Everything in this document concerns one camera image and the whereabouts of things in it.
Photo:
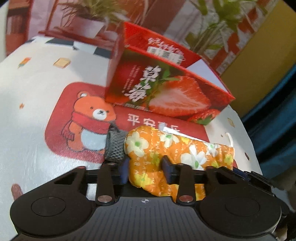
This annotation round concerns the printed room scene backdrop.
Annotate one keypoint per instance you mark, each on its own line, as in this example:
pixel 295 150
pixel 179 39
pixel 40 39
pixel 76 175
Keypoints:
pixel 216 30

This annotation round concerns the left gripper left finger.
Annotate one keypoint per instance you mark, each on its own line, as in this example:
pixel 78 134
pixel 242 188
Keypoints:
pixel 111 178

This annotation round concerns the grey knitted cloth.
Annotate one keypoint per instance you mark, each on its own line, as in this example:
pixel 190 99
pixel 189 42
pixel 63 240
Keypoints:
pixel 114 148

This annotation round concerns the white cartoon print tablecloth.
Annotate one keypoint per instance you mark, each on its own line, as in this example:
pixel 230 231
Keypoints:
pixel 40 82

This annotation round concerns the red strawberry cardboard box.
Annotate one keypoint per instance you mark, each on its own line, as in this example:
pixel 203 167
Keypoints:
pixel 150 72

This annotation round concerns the white plastic wrapper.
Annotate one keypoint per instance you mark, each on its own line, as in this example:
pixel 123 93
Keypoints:
pixel 172 131

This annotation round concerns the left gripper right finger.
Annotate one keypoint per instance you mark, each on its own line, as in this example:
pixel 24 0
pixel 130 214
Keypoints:
pixel 182 175

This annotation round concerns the yellow board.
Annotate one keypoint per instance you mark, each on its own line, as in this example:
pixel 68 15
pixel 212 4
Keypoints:
pixel 264 61

